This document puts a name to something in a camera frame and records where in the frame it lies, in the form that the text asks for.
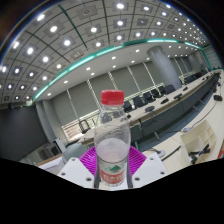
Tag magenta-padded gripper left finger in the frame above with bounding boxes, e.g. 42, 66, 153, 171
57, 146, 98, 190

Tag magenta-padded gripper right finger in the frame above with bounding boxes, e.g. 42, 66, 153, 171
126, 145, 168, 189

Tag clear red-capped water bottle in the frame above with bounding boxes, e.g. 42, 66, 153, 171
93, 89, 132, 188

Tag black marker pen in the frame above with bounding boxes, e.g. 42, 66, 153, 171
189, 143, 211, 158

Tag long curved conference desk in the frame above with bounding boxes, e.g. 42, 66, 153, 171
78, 68, 223, 151

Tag black office chairs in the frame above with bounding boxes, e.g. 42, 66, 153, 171
77, 71, 209, 135

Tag round ceiling lights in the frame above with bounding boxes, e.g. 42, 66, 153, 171
0, 0, 208, 103

